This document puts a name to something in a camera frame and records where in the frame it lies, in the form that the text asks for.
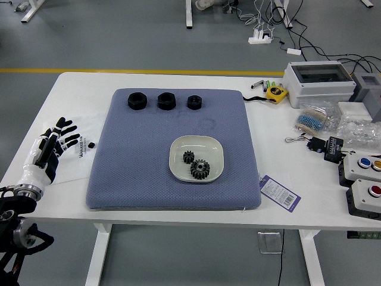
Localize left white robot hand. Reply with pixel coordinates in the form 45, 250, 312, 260
14, 117, 82, 187

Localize big black gear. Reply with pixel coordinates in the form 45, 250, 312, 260
189, 159, 211, 182

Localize large black hex nut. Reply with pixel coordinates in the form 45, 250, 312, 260
157, 92, 177, 111
127, 92, 148, 111

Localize small black hex nut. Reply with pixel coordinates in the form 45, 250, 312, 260
186, 95, 204, 111

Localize blue and yellow button box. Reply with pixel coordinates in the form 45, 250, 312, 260
338, 151, 381, 188

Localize small white box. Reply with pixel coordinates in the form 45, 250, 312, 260
338, 101, 373, 122

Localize red button box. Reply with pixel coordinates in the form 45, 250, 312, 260
345, 178, 381, 221

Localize grey box with square opening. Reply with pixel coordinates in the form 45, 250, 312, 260
351, 72, 381, 123

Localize clear printed plastic bag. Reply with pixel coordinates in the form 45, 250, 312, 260
37, 113, 104, 187

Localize blue-grey cushion mat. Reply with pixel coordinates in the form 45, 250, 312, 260
85, 88, 262, 212

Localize white background table leg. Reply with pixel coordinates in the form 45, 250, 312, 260
185, 0, 194, 30
20, 0, 46, 23
274, 0, 295, 29

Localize white square dish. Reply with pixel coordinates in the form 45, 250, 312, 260
168, 135, 224, 183

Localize white tape roll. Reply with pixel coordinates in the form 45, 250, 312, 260
196, 0, 223, 11

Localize clear plastic holder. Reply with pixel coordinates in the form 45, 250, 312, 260
257, 231, 283, 254

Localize purple label tag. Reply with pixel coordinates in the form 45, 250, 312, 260
259, 174, 301, 215

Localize grey floor object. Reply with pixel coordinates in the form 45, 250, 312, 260
221, 0, 239, 14

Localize white power strip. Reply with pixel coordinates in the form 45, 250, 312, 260
248, 28, 274, 45

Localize blue resistor strip bundle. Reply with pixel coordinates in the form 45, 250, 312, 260
295, 107, 327, 133

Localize black electronic module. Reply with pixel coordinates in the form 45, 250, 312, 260
323, 136, 345, 163

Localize clear bag of small parts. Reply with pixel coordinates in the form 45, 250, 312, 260
299, 100, 342, 132

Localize bubble wrap bag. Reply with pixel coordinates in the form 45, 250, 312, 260
338, 114, 381, 153

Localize table height control panel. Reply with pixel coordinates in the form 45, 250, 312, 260
346, 231, 381, 240

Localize yellow tape measure with strap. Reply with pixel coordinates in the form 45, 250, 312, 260
242, 85, 289, 104

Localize black cable under table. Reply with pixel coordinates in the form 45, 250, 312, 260
276, 229, 286, 286

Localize white floor cables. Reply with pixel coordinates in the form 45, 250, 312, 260
238, 0, 277, 33

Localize small black module with wires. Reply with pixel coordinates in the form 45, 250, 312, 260
285, 133, 327, 153

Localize grey enclosure with clear lid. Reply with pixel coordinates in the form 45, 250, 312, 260
282, 61, 357, 108

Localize black floor cables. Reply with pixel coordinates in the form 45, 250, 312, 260
269, 0, 381, 75

